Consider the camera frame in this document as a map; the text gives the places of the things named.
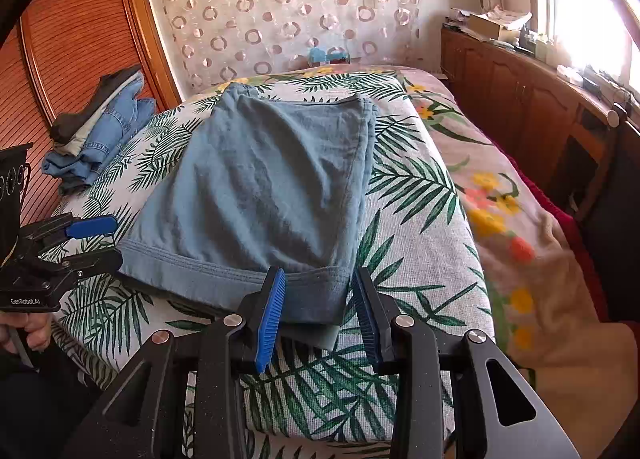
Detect dark grey folded garment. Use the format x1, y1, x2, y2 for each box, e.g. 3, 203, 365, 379
49, 65, 141, 144

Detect palm leaf bed cover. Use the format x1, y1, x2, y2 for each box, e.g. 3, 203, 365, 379
53, 66, 492, 458

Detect light grey folded garment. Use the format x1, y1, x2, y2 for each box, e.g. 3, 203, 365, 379
53, 70, 144, 157

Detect blue item behind bed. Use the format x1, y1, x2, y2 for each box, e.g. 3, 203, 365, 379
307, 46, 350, 67

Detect person's left hand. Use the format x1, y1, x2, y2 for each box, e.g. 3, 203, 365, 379
0, 313, 52, 354

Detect cardboard box on sideboard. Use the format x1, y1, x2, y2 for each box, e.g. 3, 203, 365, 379
466, 14, 520, 42

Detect brown wooden wardrobe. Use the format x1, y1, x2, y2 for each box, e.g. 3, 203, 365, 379
1, 0, 181, 224

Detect blue folded jeans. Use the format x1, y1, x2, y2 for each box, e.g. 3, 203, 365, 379
40, 84, 156, 193

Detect circle pattern sheer curtain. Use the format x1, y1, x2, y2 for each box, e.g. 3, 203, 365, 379
150, 0, 420, 96

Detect grey-blue shorts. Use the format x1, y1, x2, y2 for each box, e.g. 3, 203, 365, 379
118, 83, 378, 349

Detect floral pink blanket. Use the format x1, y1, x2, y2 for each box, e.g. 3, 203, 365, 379
423, 75, 639, 458

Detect wooden sideboard cabinet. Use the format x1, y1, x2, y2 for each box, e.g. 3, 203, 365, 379
440, 27, 639, 216

